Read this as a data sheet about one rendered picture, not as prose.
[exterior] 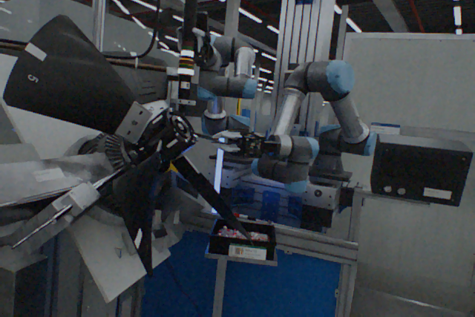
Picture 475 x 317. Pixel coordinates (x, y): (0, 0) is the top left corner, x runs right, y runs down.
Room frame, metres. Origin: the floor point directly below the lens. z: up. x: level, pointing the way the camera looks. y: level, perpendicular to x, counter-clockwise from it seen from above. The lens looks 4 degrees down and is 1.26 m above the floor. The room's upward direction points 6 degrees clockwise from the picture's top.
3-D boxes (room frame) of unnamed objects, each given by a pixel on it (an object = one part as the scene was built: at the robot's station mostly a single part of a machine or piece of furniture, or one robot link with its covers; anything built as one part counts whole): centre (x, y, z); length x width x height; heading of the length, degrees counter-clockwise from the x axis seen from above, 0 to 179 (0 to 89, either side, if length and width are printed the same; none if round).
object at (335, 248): (1.23, -0.02, 0.82); 0.90 x 0.04 x 0.08; 73
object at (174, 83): (0.91, 0.19, 1.33); 0.09 x 0.07 x 0.10; 108
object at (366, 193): (1.07, -0.53, 1.04); 0.24 x 0.03 x 0.03; 73
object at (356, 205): (1.10, -0.43, 0.96); 0.03 x 0.03 x 0.20; 73
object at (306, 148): (1.07, -0.20, 1.18); 0.11 x 0.08 x 0.09; 110
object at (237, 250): (1.05, -0.04, 0.85); 0.22 x 0.17 x 0.07; 87
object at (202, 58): (1.03, 0.17, 1.46); 0.12 x 0.08 x 0.09; 173
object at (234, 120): (1.73, 0.03, 1.20); 0.13 x 0.12 x 0.14; 91
